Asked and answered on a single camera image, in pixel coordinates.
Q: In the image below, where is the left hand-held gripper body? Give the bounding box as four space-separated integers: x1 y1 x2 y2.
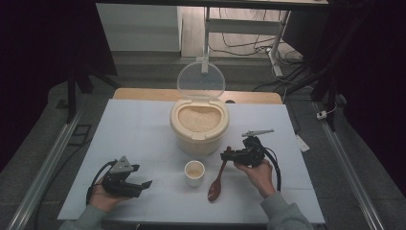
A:
101 155 144 198

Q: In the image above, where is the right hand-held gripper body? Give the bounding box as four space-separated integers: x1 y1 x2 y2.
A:
235 128 276 168

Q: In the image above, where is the person's left hand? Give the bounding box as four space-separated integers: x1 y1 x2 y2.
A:
88 181 131 214

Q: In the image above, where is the person's right hand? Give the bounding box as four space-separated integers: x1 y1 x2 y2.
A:
234 158 277 199

